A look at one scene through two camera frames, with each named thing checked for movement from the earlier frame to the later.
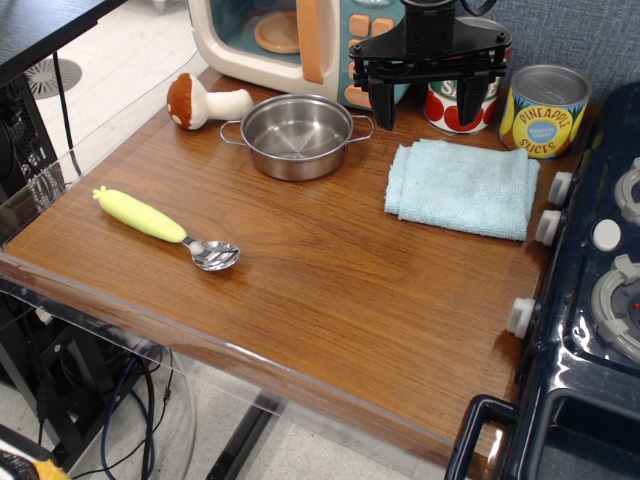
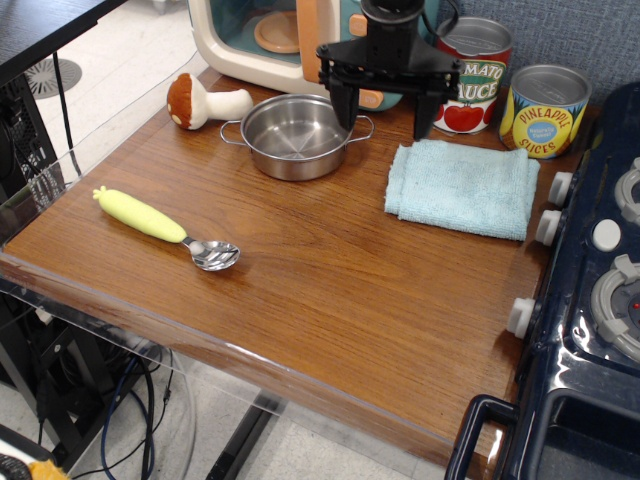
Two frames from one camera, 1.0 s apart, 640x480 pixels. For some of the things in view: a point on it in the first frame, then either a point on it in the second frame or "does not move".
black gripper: (431, 43) to (389, 58)
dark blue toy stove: (576, 384) does not move
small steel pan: (298, 137) does not move
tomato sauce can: (442, 105) does not move
